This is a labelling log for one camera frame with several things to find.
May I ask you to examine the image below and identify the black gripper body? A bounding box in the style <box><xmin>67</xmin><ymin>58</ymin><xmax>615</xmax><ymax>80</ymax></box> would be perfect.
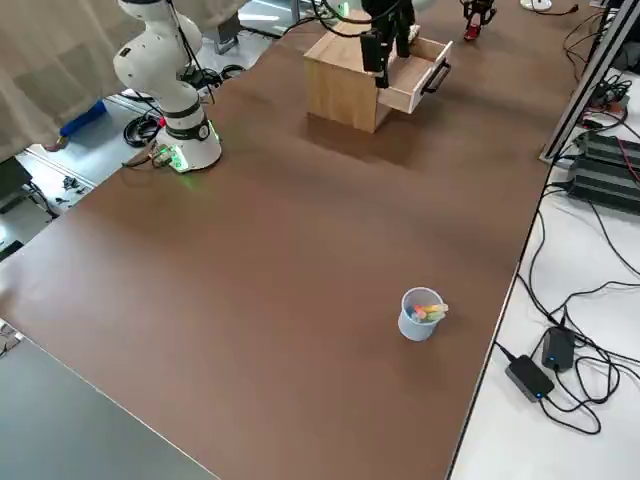
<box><xmin>360</xmin><ymin>0</ymin><xmax>417</xmax><ymax>32</ymax></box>

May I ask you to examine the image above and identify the white-front drawer with black handle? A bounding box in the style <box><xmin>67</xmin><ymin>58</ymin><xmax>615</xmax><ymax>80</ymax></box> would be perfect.
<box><xmin>375</xmin><ymin>35</ymin><xmax>455</xmax><ymax>115</ymax></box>

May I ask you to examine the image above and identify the wooden cabinet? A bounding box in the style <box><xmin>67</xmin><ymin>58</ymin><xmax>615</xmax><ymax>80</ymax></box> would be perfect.
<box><xmin>303</xmin><ymin>13</ymin><xmax>396</xmax><ymax>135</ymax></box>

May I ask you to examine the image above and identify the black power supply box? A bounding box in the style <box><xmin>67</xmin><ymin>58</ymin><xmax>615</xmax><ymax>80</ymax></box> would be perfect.
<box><xmin>571</xmin><ymin>129</ymin><xmax>640</xmax><ymax>174</ymax></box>
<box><xmin>566</xmin><ymin>158</ymin><xmax>640</xmax><ymax>217</ymax></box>

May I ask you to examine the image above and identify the translucent pale blue pen cup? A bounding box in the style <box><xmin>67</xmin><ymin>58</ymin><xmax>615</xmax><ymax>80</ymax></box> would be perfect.
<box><xmin>397</xmin><ymin>286</ymin><xmax>446</xmax><ymax>343</ymax></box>

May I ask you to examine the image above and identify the blue plastic tool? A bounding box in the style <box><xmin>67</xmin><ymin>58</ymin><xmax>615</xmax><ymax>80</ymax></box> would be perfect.
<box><xmin>43</xmin><ymin>97</ymin><xmax>109</xmax><ymax>152</ymax></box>

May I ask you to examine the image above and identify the beige curtain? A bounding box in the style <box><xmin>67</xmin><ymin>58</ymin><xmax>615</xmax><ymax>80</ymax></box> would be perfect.
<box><xmin>0</xmin><ymin>0</ymin><xmax>151</xmax><ymax>164</ymax></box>

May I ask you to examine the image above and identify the black power adapter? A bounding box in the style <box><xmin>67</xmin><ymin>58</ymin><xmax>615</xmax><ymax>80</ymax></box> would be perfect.
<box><xmin>540</xmin><ymin>325</ymin><xmax>577</xmax><ymax>373</ymax></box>

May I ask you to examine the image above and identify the dark grey power adapter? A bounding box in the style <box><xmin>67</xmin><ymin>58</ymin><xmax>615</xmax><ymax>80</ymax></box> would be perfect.
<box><xmin>503</xmin><ymin>353</ymin><xmax>557</xmax><ymax>404</ymax></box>

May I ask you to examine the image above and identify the aluminium frame post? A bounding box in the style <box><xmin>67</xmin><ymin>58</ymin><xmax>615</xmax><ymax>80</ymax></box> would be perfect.
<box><xmin>537</xmin><ymin>0</ymin><xmax>640</xmax><ymax>164</ymax></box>

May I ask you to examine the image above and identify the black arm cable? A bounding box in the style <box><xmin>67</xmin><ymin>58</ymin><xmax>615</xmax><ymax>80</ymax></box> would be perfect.
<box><xmin>164</xmin><ymin>0</ymin><xmax>216</xmax><ymax>106</ymax></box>

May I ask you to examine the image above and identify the coiled black cable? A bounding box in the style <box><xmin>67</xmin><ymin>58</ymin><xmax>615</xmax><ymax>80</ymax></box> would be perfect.
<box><xmin>123</xmin><ymin>112</ymin><xmax>167</xmax><ymax>150</ymax></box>

